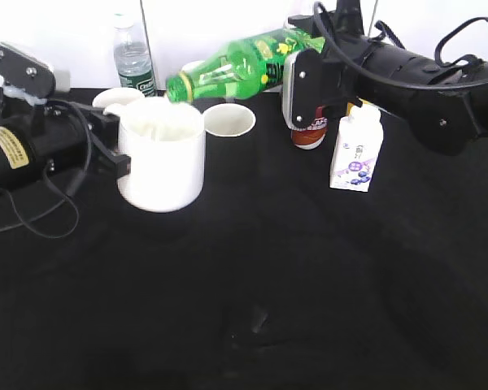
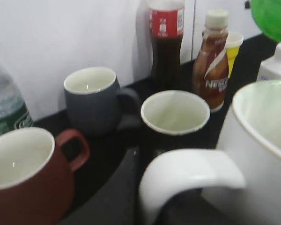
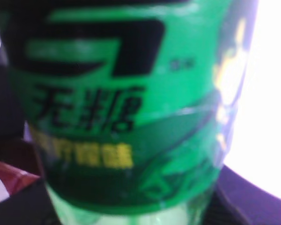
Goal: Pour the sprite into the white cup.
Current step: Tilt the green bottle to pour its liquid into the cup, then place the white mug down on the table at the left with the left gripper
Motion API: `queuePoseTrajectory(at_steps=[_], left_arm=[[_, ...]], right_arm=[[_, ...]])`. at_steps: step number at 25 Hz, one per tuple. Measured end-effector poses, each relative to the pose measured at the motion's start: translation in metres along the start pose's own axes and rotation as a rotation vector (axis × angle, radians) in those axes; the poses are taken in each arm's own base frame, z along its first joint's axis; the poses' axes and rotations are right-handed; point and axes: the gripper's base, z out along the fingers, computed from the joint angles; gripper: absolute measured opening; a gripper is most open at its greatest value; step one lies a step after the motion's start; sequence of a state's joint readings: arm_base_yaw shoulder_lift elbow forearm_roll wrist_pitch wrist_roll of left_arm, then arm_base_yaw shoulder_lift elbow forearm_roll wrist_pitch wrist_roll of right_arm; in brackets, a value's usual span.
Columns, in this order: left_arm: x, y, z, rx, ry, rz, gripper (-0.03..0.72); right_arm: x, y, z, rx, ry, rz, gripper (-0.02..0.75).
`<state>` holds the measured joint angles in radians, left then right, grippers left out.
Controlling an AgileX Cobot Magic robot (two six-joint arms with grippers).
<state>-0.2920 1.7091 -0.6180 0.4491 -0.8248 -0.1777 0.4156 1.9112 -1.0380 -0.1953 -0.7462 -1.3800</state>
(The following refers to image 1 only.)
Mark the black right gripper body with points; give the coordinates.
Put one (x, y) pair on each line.
(339, 84)

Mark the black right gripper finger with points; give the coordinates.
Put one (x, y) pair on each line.
(307, 24)

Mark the black white right gripper finger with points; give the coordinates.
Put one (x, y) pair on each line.
(301, 88)

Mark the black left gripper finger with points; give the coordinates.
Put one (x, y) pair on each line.
(95, 116)
(106, 162)

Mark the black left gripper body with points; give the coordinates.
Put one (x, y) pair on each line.
(56, 131)

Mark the green Sprite bottle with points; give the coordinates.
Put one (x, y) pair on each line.
(242, 68)

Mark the white ceramic mug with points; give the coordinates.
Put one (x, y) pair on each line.
(166, 143)

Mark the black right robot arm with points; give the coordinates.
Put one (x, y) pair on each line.
(445, 104)

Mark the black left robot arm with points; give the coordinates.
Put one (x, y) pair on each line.
(15, 151)

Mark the red ceramic mug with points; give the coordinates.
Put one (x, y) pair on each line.
(118, 95)

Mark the clear water bottle green label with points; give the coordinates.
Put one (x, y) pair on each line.
(132, 55)

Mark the brown Nescafe coffee bottle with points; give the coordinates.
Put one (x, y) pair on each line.
(311, 137)

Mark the white blueberry yogurt carton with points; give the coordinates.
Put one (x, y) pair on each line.
(358, 143)

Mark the black ceramic mug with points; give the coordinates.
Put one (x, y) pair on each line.
(228, 120)

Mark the grey ceramic mug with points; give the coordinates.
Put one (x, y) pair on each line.
(191, 66)

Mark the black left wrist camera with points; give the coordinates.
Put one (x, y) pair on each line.
(27, 78)

